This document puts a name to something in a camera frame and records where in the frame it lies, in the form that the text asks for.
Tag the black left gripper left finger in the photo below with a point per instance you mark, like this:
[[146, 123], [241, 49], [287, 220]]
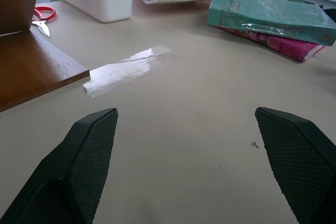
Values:
[[65, 171]]

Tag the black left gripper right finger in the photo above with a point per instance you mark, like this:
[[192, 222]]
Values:
[[302, 161]]

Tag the pink book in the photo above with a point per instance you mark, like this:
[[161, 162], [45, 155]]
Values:
[[286, 45]]

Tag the dark brown wooden furniture panels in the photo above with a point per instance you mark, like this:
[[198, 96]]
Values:
[[29, 51]]

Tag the green book in plastic wrap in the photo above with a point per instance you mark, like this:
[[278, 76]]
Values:
[[270, 15]]

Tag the small screw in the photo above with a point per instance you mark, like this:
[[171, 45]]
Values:
[[254, 144]]

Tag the clear tape strip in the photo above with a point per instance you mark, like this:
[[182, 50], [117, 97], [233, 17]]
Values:
[[128, 68]]

